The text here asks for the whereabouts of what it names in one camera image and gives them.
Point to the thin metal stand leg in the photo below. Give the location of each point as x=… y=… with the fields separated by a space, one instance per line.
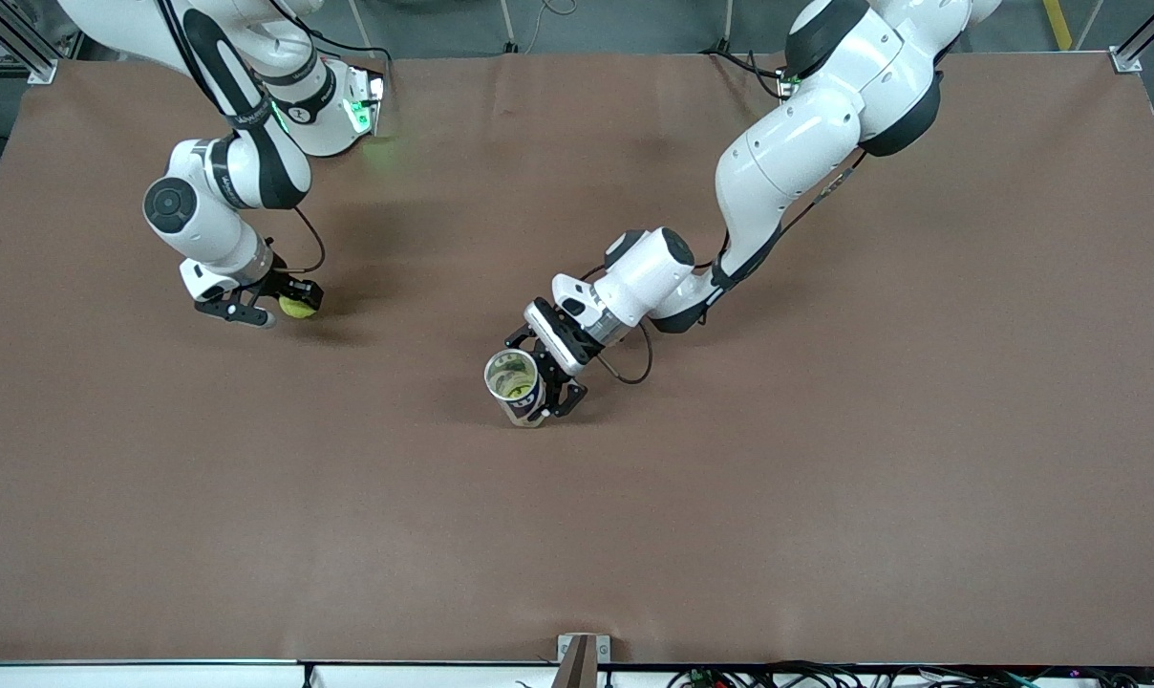
x=506 y=24
x=359 y=24
x=727 y=24

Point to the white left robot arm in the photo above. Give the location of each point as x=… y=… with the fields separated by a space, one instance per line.
x=787 y=153

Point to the white table frame edge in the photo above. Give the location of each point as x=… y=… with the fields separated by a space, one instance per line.
x=157 y=677

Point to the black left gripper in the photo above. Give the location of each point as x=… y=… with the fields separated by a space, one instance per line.
x=566 y=388

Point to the metal base connector plate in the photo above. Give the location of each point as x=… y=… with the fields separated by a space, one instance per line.
x=376 y=105
x=787 y=81

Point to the clear plastic tennis ball can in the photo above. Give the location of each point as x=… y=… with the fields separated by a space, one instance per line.
x=529 y=413

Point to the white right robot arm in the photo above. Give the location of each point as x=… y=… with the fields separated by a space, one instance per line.
x=204 y=220

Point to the yellow tennis ball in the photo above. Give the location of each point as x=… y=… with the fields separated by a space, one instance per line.
x=518 y=387
x=297 y=308

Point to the metal table edge bracket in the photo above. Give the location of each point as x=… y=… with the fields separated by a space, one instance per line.
x=604 y=650

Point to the table cover sheet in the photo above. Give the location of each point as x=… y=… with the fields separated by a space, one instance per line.
x=577 y=526

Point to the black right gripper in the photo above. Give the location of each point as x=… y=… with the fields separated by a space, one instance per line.
x=284 y=285

